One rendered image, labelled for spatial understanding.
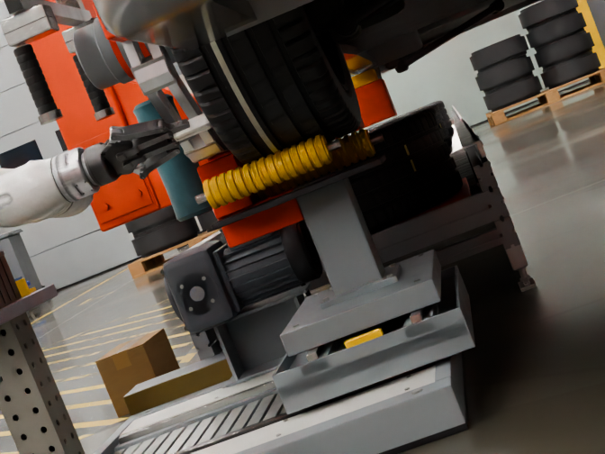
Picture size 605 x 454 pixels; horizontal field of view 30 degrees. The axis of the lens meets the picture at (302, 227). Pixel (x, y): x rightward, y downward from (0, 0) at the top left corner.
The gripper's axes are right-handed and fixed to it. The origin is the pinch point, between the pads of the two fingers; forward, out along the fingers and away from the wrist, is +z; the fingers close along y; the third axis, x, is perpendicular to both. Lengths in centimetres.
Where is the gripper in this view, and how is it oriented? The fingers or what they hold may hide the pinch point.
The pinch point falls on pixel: (192, 127)
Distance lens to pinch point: 205.4
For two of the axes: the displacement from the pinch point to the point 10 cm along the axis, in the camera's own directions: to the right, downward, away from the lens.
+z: 9.2, -3.6, -1.6
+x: -1.7, -7.4, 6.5
